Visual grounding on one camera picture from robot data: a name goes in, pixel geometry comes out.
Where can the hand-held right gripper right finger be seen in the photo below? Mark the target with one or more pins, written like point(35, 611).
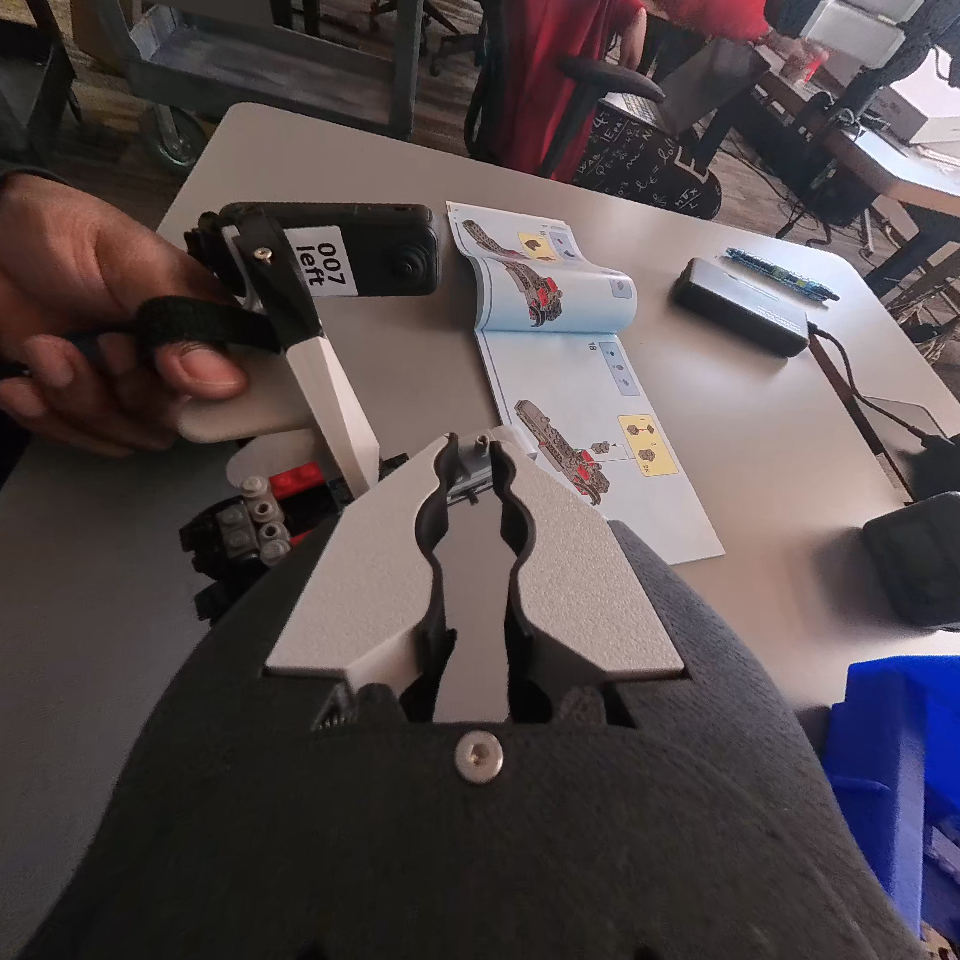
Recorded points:
point(600, 592)

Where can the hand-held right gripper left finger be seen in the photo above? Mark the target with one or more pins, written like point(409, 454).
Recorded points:
point(352, 592)

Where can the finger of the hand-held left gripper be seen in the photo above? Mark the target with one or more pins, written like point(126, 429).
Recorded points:
point(277, 450)
point(337, 412)

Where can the grey brick model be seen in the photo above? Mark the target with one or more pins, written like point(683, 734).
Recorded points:
point(240, 525)

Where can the small grey brick piece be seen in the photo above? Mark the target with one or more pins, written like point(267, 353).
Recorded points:
point(476, 457)

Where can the blue plastic bin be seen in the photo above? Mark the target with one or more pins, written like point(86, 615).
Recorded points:
point(892, 750)

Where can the person's left forearm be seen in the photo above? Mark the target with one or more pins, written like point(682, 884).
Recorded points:
point(15, 174)

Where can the grey desk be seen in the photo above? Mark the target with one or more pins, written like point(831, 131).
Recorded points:
point(750, 450)

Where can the person's left hand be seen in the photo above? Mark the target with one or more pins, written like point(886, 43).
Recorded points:
point(75, 300)

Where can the brick instruction booklet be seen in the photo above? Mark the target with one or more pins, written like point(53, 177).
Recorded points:
point(570, 375)

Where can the black cloth with white writing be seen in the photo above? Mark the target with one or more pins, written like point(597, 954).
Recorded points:
point(645, 172)

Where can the black power bank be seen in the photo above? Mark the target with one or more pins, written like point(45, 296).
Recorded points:
point(742, 307)

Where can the black charger case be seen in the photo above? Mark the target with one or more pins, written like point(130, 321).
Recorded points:
point(919, 559)

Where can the grey laptop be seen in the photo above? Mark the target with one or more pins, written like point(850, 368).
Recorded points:
point(712, 82)

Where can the blue pen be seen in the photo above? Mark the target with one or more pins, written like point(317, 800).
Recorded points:
point(780, 274)

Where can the wooden-edged work table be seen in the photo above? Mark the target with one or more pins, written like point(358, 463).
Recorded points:
point(900, 172)

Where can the white flat box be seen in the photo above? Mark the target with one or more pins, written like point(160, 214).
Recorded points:
point(930, 120)

